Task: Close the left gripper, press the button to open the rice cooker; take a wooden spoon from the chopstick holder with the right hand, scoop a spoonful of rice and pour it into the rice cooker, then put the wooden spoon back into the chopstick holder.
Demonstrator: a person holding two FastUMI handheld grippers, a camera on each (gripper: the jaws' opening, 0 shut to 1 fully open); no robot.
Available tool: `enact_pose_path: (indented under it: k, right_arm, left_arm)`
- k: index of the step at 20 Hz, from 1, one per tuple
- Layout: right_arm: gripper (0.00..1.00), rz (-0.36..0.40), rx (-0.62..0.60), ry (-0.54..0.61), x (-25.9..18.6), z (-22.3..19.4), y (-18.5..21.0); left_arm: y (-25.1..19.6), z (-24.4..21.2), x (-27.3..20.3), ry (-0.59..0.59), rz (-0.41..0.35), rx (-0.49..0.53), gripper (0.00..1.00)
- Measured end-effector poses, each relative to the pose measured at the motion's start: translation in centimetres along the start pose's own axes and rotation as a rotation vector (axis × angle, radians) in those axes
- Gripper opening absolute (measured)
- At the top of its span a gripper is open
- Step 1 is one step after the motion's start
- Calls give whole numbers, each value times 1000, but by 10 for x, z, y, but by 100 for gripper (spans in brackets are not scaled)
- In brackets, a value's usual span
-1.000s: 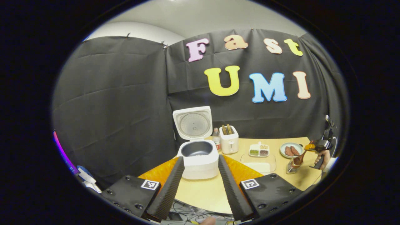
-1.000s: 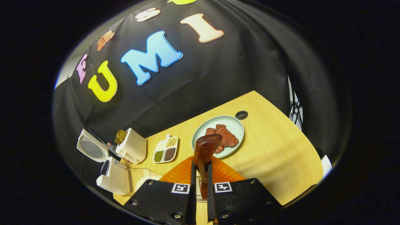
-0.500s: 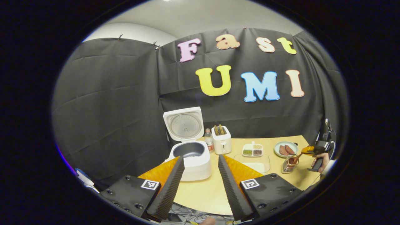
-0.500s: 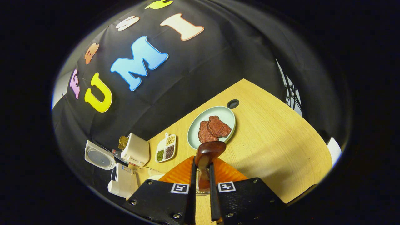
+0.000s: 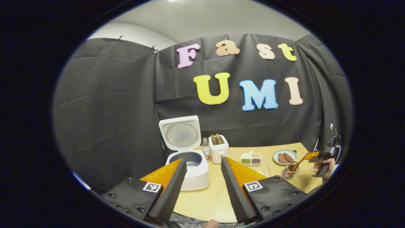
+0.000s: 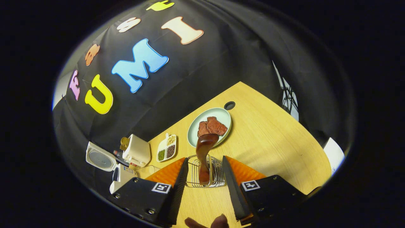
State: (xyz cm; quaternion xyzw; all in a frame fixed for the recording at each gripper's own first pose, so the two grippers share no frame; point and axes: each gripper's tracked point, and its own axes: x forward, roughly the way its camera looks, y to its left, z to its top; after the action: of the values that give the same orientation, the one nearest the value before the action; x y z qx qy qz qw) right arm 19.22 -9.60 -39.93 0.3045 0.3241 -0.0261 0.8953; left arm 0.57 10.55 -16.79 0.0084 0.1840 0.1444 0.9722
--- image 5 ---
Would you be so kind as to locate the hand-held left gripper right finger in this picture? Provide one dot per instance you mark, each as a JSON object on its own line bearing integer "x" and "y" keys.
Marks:
{"x": 234, "y": 190}

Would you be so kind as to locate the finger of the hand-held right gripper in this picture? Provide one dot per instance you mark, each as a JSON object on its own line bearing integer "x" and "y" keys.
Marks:
{"x": 313, "y": 155}

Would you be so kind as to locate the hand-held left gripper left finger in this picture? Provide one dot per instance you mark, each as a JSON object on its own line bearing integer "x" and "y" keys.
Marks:
{"x": 172, "y": 190}

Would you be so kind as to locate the dark wooden spoon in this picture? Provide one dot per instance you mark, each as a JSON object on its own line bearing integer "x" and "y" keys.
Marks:
{"x": 292, "y": 167}

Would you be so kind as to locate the white rice cooker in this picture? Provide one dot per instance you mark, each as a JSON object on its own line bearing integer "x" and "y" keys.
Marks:
{"x": 197, "y": 180}

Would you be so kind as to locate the white rice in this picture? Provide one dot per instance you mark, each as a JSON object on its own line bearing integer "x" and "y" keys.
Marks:
{"x": 192, "y": 164}

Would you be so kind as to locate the red meat slice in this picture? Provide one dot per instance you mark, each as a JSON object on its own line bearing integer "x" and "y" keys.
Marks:
{"x": 281, "y": 158}
{"x": 288, "y": 157}

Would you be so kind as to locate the pile of green beans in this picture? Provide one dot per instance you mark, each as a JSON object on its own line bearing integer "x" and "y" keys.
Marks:
{"x": 246, "y": 161}

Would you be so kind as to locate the white divided bean tray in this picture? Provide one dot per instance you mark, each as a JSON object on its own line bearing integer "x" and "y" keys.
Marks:
{"x": 246, "y": 155}

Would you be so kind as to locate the pile of red beans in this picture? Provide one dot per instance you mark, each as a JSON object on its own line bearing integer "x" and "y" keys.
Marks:
{"x": 256, "y": 161}

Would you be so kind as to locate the pale green plate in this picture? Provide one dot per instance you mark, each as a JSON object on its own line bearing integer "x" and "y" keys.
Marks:
{"x": 275, "y": 158}

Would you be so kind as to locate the white toaster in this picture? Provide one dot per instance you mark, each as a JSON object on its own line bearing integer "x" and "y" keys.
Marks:
{"x": 218, "y": 153}

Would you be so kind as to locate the plastic bottle red label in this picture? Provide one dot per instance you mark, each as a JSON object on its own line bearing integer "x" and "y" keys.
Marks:
{"x": 206, "y": 155}

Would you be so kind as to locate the black backdrop cloth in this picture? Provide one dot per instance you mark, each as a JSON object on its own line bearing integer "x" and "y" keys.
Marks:
{"x": 110, "y": 110}

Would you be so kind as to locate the white frame pole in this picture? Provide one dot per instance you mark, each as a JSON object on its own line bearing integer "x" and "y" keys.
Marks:
{"x": 316, "y": 145}

